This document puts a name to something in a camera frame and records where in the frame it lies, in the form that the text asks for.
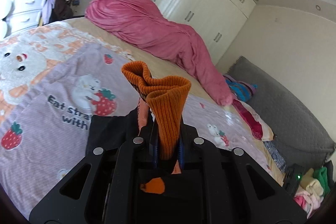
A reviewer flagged dark clothes pile on floor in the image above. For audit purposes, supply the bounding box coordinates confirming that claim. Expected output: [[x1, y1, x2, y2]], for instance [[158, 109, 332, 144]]
[[41, 0, 80, 25]]

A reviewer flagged grey quilted headboard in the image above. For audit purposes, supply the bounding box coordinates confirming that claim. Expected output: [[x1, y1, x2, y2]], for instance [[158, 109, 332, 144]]
[[228, 56, 335, 169]]

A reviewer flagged pile of small clothes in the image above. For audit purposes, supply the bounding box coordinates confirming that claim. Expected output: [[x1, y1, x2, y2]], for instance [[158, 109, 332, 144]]
[[294, 166, 331, 218]]

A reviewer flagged pink crumpled duvet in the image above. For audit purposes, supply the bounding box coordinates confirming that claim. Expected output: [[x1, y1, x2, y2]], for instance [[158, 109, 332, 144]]
[[85, 0, 234, 106]]

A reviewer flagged blue striped pillow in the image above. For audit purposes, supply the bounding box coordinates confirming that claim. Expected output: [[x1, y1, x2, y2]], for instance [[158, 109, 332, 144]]
[[223, 75, 258, 102]]

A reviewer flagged black device with green light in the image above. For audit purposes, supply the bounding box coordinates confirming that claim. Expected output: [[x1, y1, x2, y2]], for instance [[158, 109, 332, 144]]
[[282, 164, 305, 197]]

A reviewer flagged red patterned pillow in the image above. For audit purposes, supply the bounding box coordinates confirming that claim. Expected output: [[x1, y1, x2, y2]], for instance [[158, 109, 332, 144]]
[[232, 100, 274, 142]]

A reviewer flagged bear print blanket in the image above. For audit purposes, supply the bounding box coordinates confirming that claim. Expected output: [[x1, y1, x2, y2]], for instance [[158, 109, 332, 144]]
[[1, 22, 134, 122]]

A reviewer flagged pink strawberry print quilt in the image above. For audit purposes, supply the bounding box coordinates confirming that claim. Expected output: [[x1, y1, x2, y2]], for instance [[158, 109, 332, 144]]
[[0, 43, 272, 219]]

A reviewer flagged blue patterned pillow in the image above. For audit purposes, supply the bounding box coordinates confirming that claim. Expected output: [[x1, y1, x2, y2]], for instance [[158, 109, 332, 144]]
[[264, 141, 286, 172]]

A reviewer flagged black and orange sweater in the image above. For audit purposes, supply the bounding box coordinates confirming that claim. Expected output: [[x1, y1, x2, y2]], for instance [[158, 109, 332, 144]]
[[86, 61, 191, 194]]

